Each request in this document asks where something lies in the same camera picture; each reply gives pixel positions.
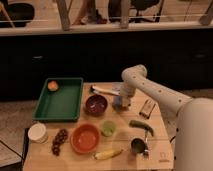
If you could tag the metal cup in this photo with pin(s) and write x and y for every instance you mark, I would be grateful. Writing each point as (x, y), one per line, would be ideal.
(138, 146)

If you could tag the yellow corn cob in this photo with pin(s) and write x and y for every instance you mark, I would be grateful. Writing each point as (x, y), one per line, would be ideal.
(107, 154)

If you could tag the bunch of dark grapes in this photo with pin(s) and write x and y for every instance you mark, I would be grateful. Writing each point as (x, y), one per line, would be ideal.
(59, 139)

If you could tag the green plastic tray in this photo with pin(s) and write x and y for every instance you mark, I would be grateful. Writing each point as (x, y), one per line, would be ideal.
(62, 105)

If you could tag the orange bowl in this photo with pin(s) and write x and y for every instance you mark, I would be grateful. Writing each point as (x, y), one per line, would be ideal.
(85, 138)

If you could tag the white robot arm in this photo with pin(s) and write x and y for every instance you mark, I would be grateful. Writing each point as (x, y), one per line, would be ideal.
(194, 134)

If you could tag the black office chair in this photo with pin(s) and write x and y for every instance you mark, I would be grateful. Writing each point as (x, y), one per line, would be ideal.
(20, 13)

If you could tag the metal fork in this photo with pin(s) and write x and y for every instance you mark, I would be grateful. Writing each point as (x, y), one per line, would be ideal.
(146, 152)

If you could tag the orange fruit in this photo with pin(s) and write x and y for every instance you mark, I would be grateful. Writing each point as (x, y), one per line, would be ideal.
(52, 86)

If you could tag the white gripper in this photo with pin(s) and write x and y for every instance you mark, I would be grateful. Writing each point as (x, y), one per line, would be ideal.
(126, 95)

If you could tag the green plastic cup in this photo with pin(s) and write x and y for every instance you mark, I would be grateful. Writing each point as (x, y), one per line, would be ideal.
(108, 128)

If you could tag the dark purple bowl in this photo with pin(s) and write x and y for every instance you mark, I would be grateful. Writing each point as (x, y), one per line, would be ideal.
(96, 105)

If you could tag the brown wooden box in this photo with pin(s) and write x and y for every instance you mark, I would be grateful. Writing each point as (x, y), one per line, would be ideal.
(147, 108)

